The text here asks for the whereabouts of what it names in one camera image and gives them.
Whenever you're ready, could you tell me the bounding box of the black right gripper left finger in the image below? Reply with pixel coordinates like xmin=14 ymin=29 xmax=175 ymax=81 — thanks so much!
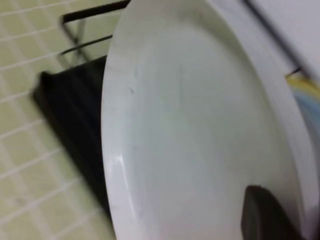
xmin=240 ymin=185 xmax=303 ymax=240

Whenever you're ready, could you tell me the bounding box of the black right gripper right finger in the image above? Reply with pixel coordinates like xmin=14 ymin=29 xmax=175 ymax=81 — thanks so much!
xmin=308 ymin=209 xmax=320 ymax=240

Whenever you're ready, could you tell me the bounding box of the white round plate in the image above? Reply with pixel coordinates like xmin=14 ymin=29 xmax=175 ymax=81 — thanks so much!
xmin=101 ymin=0 xmax=320 ymax=240

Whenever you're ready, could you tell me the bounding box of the light blue plate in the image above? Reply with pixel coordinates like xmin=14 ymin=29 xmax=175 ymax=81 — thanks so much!
xmin=293 ymin=90 xmax=320 ymax=139

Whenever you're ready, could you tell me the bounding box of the black wire dish rack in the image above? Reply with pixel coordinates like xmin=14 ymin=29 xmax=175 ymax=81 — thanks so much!
xmin=31 ymin=0 xmax=320 ymax=221

